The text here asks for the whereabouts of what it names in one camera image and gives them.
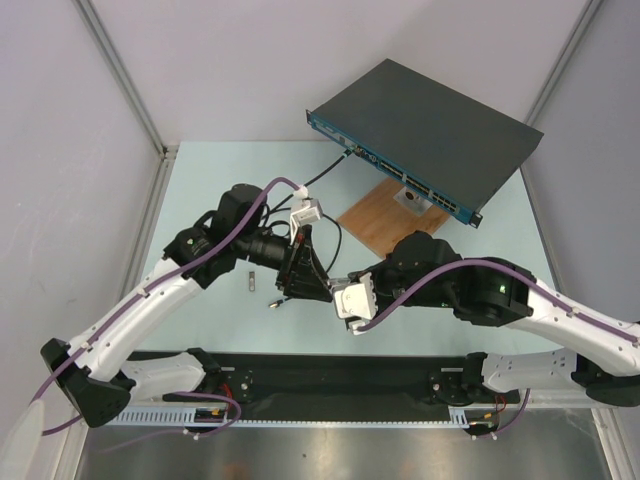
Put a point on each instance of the aluminium frame rail front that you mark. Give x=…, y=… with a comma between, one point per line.
x=550, y=400

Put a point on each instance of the brown wooden board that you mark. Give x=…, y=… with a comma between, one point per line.
x=379, y=222

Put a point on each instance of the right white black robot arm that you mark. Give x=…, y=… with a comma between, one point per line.
x=595, y=353

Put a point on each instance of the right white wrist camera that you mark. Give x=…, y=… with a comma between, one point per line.
x=354, y=320

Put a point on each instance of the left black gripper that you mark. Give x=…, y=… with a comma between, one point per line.
x=302, y=275

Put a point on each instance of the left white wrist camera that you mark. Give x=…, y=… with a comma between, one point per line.
x=304, y=210

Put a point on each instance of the metal switch stand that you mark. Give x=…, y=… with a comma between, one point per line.
x=412, y=202

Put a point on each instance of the left aluminium frame post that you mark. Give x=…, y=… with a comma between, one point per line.
x=119, y=71

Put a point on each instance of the white slotted cable duct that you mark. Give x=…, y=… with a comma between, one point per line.
x=420, y=415

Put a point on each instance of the right aluminium frame post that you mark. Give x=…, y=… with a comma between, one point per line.
x=577, y=34

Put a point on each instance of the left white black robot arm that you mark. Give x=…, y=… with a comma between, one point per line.
x=94, y=370

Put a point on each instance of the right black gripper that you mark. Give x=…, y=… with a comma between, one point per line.
x=378, y=277

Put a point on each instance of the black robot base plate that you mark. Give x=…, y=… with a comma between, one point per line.
x=222, y=402

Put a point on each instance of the aluminium frame post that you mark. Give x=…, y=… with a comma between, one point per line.
x=119, y=71
x=577, y=34

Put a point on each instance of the blue black network switch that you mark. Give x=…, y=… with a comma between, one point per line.
x=444, y=146

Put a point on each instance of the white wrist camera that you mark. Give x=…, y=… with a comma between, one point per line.
x=304, y=210
x=354, y=320

